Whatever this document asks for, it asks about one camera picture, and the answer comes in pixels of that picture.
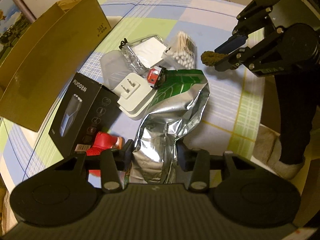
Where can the black Flyco shaver box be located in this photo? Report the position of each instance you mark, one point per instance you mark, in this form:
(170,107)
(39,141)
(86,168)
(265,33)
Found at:
(87,108)

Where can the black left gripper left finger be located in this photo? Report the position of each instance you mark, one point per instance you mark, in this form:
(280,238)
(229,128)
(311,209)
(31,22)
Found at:
(111,162)

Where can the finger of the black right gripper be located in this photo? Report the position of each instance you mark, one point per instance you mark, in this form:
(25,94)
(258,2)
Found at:
(252,18)
(251,58)

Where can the red toy race car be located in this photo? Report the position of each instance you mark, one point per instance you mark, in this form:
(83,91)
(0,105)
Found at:
(156,76)

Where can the checkered bed sheet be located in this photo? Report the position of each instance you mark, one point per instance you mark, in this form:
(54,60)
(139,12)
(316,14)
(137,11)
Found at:
(232,116)

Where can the blue milk carton box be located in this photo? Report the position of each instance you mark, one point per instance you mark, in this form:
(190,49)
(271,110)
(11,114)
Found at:
(13,25)

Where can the translucent plastic cup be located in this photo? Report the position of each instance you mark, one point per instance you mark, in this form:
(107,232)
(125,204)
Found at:
(114,68)

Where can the clear zip bag white pad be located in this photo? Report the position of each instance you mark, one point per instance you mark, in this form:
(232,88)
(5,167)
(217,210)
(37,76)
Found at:
(143,53)

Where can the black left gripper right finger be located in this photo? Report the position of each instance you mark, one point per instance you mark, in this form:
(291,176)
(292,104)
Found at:
(198,163)

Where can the person dark trouser leg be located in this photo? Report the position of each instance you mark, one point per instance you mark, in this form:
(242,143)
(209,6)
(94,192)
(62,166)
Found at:
(298,90)

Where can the brown cardboard box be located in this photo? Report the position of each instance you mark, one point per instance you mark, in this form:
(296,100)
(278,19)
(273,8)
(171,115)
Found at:
(46,56)

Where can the red toy figure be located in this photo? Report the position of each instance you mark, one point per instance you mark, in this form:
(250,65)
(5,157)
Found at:
(103,141)

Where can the white power adapter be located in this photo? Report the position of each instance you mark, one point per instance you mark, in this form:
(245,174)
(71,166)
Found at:
(135,94)

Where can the silver green foil bag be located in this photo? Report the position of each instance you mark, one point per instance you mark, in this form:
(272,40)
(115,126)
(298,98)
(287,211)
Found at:
(175,110)

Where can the cotton swabs bag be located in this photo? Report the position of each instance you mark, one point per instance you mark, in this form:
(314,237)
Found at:
(181,52)

